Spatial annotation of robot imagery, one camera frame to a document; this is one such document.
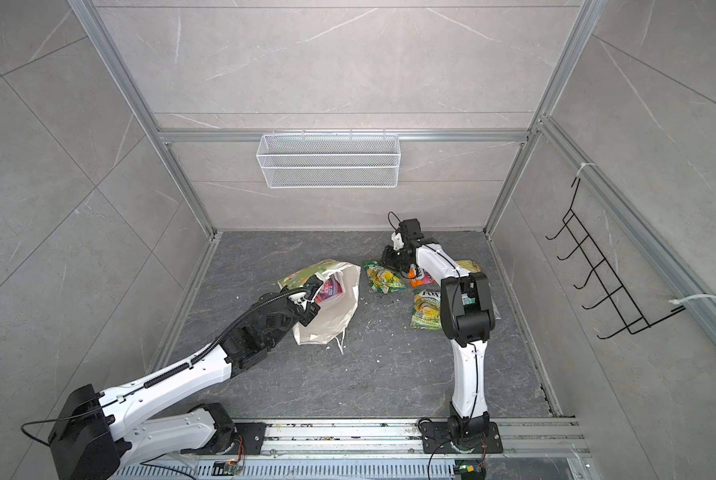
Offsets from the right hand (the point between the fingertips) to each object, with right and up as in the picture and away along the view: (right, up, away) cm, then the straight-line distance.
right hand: (381, 259), depth 101 cm
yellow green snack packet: (+14, -17, -8) cm, 23 cm away
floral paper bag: (-15, -13, -3) cm, 20 cm away
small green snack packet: (+1, -7, 0) cm, 7 cm away
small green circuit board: (+20, -51, -31) cm, 63 cm away
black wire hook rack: (+49, -7, -37) cm, 62 cm away
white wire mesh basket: (-18, +34, 0) cm, 39 cm away
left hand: (-19, -4, -25) cm, 32 cm away
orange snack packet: (+12, -8, +3) cm, 15 cm away
